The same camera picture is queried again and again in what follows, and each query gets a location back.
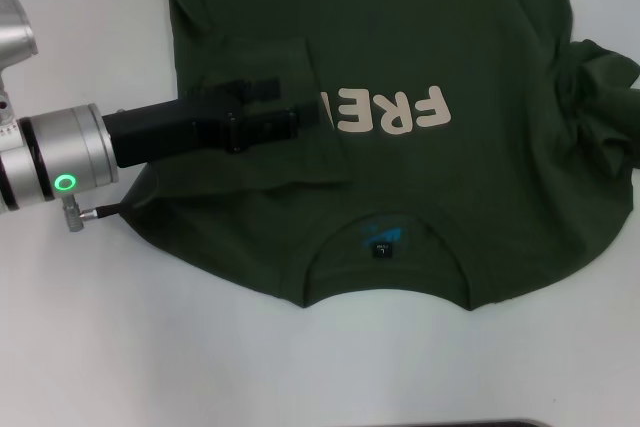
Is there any dark green FREE! t-shirt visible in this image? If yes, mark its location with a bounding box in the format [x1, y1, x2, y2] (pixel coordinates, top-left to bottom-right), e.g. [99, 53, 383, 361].
[117, 0, 640, 312]

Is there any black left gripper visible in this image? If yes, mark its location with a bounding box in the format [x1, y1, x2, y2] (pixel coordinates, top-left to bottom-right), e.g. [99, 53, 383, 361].
[102, 78, 321, 169]

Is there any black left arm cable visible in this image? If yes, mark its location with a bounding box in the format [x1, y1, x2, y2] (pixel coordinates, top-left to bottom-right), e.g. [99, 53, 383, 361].
[62, 196, 126, 233]

